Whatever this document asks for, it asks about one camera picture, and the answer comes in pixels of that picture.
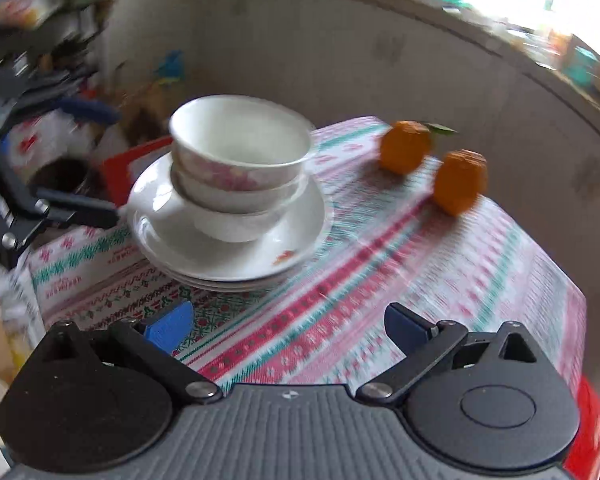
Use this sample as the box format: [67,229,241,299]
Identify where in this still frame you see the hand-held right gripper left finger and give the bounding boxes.
[40,301,222,405]

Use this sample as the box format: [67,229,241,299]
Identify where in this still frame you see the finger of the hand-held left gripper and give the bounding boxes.
[32,189,120,229]
[0,99,122,141]

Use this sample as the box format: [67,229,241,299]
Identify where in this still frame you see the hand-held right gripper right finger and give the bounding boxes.
[355,302,538,404]

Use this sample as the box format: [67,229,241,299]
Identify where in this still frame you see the white floral plate with stain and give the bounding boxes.
[127,152,333,283]

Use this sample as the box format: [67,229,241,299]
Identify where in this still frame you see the black trash bin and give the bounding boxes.
[30,157,103,198]

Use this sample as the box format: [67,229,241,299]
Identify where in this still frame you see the red printed cardboard box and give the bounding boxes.
[102,137,173,206]

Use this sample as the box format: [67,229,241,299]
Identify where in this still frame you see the patterned tablecloth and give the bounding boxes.
[27,116,588,396]

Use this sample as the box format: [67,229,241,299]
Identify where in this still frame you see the white plastic bag red print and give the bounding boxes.
[5,115,106,171]

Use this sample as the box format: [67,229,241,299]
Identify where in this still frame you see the blue bottle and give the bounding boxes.
[152,50,188,83]

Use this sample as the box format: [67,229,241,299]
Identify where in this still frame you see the orange without leaf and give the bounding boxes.
[432,149,488,216]

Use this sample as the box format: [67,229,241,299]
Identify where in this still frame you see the orange with leaf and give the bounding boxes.
[379,120,458,176]

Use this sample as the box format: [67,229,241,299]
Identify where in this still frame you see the white kitchen cabinets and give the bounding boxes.
[105,0,600,241]

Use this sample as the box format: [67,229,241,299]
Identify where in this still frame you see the teal water bottle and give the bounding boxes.
[565,45,600,86]

